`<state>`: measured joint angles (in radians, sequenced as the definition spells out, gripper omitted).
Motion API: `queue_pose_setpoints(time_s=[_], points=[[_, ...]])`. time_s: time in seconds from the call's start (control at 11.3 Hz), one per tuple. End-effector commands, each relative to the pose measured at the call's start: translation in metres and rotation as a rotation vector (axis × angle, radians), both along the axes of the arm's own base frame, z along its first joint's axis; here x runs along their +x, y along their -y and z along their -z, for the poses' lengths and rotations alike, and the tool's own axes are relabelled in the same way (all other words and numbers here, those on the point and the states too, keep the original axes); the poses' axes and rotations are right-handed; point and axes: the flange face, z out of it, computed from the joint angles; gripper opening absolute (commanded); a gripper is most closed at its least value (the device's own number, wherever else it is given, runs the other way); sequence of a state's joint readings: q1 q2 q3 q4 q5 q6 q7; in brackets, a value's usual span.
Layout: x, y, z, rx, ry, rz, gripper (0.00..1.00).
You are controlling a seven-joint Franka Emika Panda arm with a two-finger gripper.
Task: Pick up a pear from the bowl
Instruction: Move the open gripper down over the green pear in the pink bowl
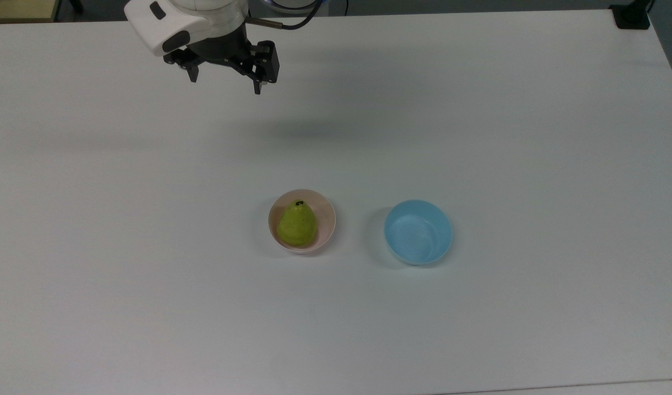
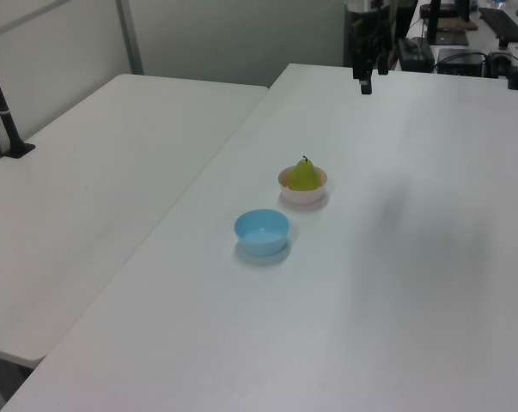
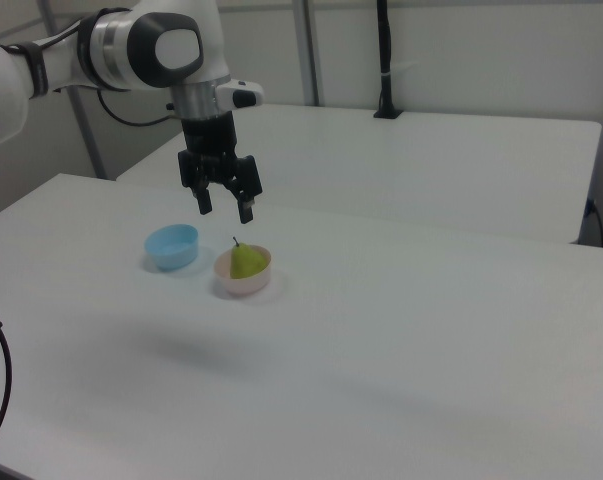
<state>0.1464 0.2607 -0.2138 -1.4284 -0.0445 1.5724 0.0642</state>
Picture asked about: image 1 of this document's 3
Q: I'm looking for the green pear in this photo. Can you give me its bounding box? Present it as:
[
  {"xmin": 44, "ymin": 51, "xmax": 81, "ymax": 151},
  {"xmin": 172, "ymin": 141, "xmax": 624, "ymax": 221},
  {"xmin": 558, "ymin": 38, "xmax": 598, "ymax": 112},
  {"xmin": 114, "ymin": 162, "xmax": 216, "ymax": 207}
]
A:
[{"xmin": 276, "ymin": 200, "xmax": 318, "ymax": 247}]

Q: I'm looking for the wooden furniture piece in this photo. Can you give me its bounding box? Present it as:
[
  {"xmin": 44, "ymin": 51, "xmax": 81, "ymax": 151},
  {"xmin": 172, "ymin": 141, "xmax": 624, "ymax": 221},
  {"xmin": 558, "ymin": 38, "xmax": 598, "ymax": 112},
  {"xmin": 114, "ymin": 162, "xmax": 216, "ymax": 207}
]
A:
[{"xmin": 0, "ymin": 0, "xmax": 61, "ymax": 24}]

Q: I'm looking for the pink bowl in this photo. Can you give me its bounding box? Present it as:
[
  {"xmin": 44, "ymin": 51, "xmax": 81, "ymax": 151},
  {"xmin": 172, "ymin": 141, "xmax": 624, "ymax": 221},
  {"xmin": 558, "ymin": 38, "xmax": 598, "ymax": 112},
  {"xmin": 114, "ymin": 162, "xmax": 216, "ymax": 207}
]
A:
[{"xmin": 268, "ymin": 189, "xmax": 336, "ymax": 255}]

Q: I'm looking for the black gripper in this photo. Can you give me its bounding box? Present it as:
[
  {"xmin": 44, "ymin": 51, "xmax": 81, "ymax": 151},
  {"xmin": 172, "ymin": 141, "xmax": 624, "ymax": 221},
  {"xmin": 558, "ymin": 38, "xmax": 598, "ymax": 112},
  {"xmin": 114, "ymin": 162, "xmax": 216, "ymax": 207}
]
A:
[{"xmin": 163, "ymin": 27, "xmax": 280, "ymax": 95}]

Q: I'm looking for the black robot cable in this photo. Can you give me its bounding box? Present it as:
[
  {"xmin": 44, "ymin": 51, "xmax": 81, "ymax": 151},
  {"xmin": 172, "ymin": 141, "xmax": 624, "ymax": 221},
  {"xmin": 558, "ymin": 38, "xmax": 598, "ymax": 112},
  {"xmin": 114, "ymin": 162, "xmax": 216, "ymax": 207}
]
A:
[{"xmin": 245, "ymin": 0, "xmax": 349, "ymax": 30}]

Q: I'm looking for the blue bowl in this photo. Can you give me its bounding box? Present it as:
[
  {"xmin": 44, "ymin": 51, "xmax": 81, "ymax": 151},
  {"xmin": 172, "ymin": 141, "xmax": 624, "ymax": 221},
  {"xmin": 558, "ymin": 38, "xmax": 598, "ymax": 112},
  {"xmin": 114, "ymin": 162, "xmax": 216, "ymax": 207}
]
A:
[{"xmin": 383, "ymin": 199, "xmax": 454, "ymax": 266}]

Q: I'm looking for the black table clamp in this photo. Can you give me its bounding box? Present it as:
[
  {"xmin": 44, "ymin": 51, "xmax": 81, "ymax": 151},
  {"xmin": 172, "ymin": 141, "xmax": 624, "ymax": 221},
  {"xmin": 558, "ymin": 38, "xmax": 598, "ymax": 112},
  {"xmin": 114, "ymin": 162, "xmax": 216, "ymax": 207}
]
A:
[{"xmin": 609, "ymin": 0, "xmax": 656, "ymax": 30}]

